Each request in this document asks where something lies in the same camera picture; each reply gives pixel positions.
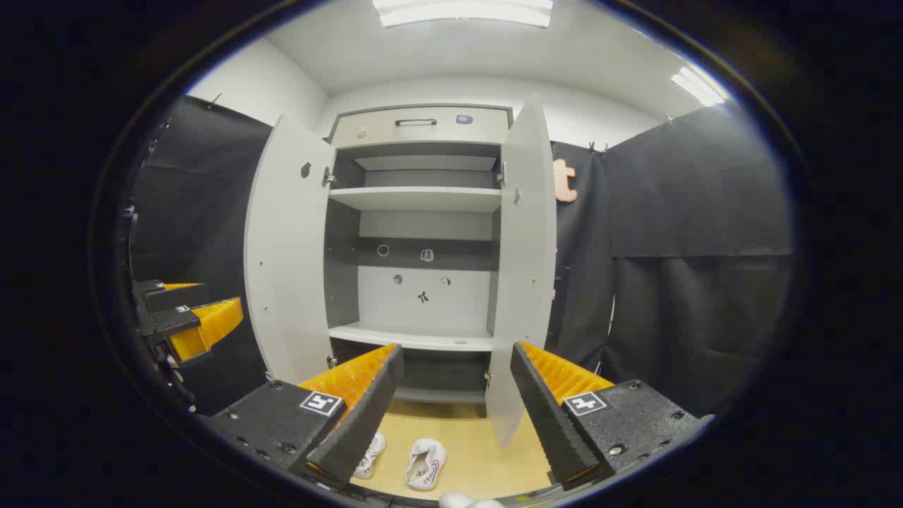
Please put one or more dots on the large ceiling light panel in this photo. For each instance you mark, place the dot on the large ceiling light panel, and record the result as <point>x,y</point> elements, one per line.
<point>462,13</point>

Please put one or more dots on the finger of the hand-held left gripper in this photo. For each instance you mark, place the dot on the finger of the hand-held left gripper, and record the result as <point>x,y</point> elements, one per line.
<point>185,298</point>
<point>211,324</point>

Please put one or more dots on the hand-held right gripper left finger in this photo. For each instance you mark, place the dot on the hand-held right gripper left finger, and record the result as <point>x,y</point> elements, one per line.
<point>363,416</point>

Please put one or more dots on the white shoe cabinet door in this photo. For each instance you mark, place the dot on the white shoe cabinet door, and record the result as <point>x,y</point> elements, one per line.
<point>525,282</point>
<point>289,268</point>

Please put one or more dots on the black backdrop cloth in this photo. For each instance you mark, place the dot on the black backdrop cloth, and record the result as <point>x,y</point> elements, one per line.
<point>705,282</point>

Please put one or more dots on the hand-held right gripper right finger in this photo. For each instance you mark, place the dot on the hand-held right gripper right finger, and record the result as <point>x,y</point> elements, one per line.
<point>550,416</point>

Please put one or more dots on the white shoe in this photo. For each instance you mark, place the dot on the white shoe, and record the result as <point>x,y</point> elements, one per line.
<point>425,466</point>
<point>372,455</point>

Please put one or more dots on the white grey shoe cabinet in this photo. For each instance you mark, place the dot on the white grey shoe cabinet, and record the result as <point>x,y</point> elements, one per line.
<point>423,303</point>

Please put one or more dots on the white cabinet drawer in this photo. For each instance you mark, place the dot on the white cabinet drawer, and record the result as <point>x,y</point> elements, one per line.
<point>423,128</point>

